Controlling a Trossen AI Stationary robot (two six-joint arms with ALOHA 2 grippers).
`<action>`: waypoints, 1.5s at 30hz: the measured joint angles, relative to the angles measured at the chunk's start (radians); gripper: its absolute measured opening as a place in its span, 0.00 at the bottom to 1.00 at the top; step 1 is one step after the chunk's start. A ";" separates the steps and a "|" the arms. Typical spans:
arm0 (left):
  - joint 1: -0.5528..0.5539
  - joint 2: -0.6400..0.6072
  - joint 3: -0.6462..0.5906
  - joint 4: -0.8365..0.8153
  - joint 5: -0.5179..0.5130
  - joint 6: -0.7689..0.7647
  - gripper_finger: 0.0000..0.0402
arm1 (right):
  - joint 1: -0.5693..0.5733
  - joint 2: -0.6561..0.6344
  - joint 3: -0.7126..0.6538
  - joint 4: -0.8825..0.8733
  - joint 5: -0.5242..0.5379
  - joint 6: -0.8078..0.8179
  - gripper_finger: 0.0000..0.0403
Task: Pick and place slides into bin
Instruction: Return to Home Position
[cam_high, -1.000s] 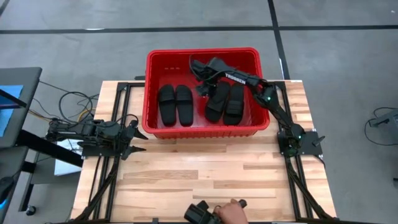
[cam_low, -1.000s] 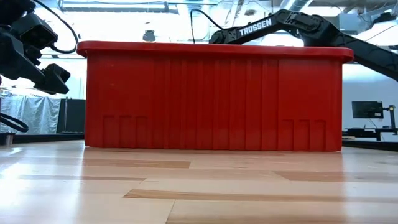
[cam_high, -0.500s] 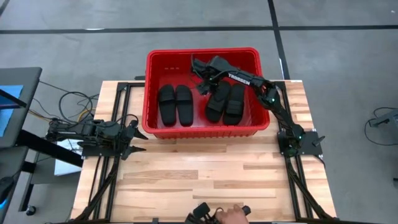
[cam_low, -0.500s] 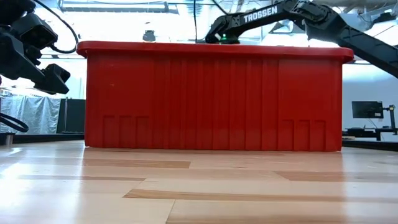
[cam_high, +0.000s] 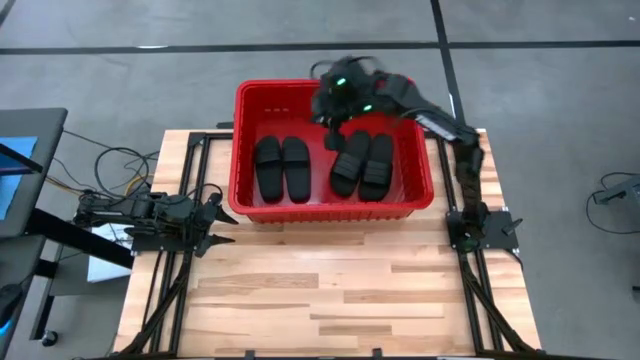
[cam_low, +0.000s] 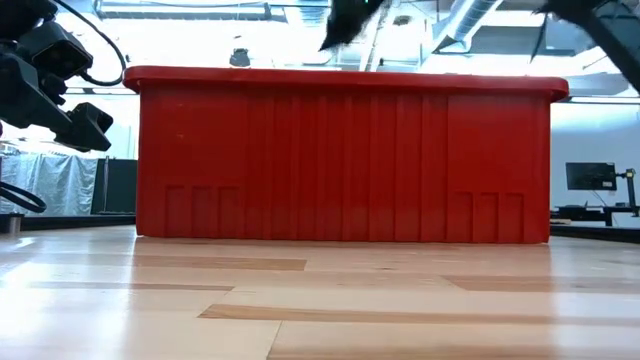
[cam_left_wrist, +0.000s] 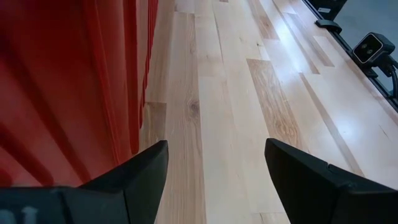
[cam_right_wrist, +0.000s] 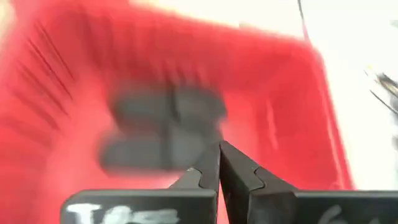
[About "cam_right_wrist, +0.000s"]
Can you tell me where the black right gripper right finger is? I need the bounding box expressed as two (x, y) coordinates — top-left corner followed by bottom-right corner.
(220, 141), (398, 224)

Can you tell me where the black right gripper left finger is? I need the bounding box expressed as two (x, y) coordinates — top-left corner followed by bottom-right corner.
(60, 141), (221, 224)

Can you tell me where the black foam slide sandal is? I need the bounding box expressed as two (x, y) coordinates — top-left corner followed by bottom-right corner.
(108, 86), (228, 134)
(98, 133), (218, 172)

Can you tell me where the red plastic bin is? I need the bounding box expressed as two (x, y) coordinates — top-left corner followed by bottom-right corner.
(0, 0), (355, 224)

